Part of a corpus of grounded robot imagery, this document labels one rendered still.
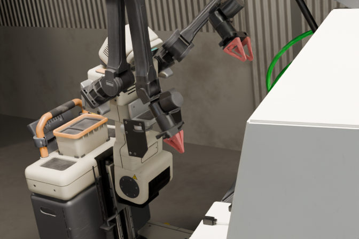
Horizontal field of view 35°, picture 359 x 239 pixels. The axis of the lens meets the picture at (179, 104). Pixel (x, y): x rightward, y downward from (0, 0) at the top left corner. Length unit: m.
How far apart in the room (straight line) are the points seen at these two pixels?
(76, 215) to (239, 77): 1.94
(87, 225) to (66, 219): 0.11
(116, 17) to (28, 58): 3.45
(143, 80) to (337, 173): 1.27
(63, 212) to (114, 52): 0.82
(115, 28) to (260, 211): 1.26
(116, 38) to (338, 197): 1.33
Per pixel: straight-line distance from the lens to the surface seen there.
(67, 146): 2.58
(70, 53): 4.98
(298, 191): 0.81
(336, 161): 0.78
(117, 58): 2.02
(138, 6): 1.92
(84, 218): 2.58
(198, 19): 2.40
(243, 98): 4.13
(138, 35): 1.94
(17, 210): 4.03
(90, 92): 2.14
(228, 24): 1.96
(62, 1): 4.91
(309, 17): 1.47
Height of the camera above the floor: 1.85
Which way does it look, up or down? 20 degrees down
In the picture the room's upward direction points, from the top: 7 degrees counter-clockwise
